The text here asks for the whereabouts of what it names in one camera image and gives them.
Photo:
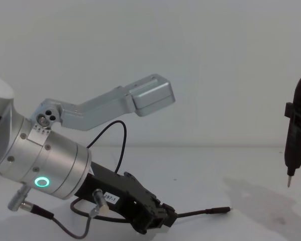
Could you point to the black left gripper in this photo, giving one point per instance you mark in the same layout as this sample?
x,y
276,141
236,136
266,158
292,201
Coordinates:
x,y
107,185

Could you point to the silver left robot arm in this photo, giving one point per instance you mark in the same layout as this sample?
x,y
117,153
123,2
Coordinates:
x,y
52,160

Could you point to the black pen-shaped tool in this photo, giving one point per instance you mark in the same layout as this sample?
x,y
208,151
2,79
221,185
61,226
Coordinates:
x,y
297,130

